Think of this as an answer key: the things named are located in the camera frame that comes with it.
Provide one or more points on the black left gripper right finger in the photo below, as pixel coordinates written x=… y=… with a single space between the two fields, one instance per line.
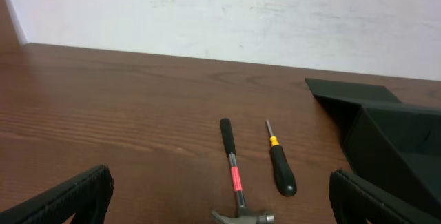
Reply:
x=357 y=201

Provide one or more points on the black open gift box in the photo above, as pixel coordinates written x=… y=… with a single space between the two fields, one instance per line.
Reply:
x=391 y=144

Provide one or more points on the small claw hammer black grip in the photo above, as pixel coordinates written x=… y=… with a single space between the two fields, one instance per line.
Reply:
x=244 y=214

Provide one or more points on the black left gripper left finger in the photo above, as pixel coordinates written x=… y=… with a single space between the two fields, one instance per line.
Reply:
x=82 y=199

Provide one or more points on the black yellow screwdriver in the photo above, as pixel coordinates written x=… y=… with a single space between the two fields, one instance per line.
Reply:
x=283 y=175

